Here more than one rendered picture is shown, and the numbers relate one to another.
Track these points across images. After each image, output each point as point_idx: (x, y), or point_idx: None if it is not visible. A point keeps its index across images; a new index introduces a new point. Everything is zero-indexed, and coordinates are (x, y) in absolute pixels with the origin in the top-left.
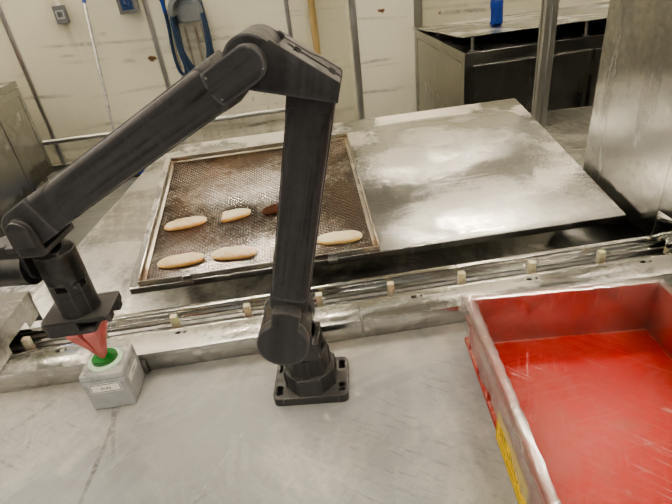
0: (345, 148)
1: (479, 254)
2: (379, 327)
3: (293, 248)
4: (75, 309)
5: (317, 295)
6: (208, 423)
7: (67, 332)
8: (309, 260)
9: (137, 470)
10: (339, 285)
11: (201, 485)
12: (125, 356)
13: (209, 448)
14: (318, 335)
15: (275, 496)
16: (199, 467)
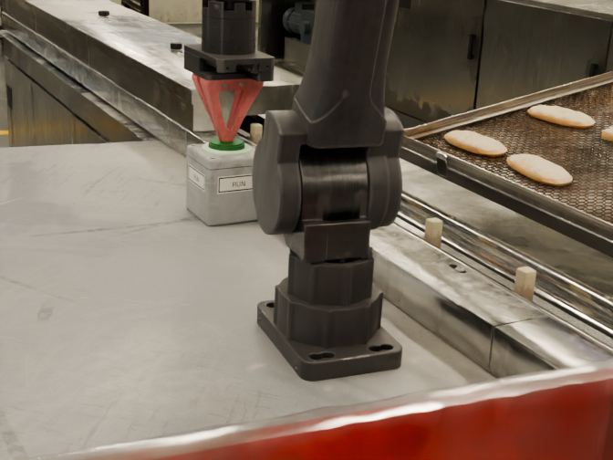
0: None
1: None
2: (515, 368)
3: (324, 5)
4: (207, 37)
5: (520, 268)
6: (196, 277)
7: (192, 67)
8: (334, 38)
9: (99, 253)
10: (586, 292)
11: (86, 295)
12: (238, 157)
13: (150, 287)
14: (331, 224)
15: (78, 350)
16: (116, 287)
